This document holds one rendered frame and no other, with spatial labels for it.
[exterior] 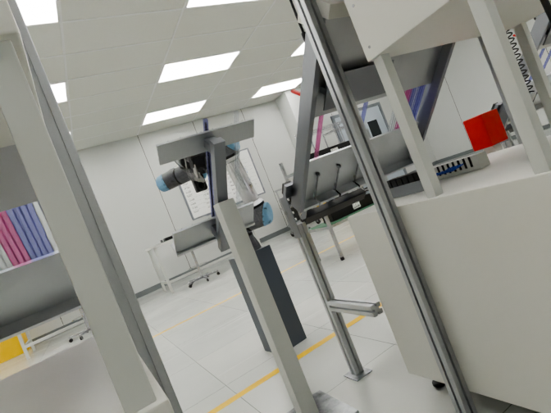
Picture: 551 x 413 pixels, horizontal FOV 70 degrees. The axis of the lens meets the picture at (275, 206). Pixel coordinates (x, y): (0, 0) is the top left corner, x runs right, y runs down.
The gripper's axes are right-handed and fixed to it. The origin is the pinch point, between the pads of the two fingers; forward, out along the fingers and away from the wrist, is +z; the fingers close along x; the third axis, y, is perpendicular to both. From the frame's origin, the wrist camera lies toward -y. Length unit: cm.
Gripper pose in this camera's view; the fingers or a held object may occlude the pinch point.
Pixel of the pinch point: (211, 179)
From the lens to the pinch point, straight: 139.8
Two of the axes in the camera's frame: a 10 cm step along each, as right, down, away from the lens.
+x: 8.3, -3.4, 4.4
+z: 5.5, 3.5, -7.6
